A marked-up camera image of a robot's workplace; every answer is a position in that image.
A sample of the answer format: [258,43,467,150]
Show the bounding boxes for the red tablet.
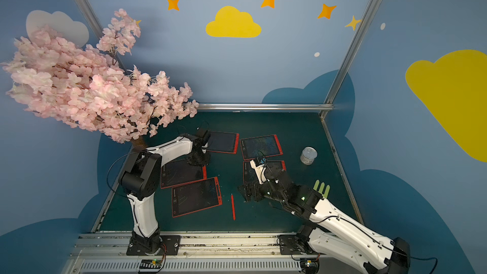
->
[207,131,239,154]
[243,161,286,184]
[240,134,283,160]
[161,159,207,189]
[171,177,222,218]

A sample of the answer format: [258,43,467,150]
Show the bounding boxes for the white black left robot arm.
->
[119,128,211,254]

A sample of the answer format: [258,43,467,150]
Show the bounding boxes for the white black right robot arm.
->
[240,166,411,273]

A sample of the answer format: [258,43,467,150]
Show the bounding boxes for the silver tin can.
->
[300,147,318,166]

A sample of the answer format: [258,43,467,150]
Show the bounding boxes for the small circuit board right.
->
[299,259,320,274]

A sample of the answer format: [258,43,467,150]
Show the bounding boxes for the small circuit board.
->
[137,259,165,274]
[299,259,320,274]

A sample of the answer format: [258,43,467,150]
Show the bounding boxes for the small circuit board left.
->
[137,259,165,274]

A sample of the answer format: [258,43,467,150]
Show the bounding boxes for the pink cherry blossom tree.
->
[3,9,199,143]

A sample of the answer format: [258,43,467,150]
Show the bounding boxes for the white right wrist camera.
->
[250,156,268,185]

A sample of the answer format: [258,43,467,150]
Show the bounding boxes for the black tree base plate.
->
[131,141,147,152]

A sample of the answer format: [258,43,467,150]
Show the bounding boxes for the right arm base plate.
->
[277,235,316,255]

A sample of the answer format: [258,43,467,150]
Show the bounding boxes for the green rake wooden handle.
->
[313,180,331,199]

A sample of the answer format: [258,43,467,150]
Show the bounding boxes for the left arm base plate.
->
[126,234,181,256]

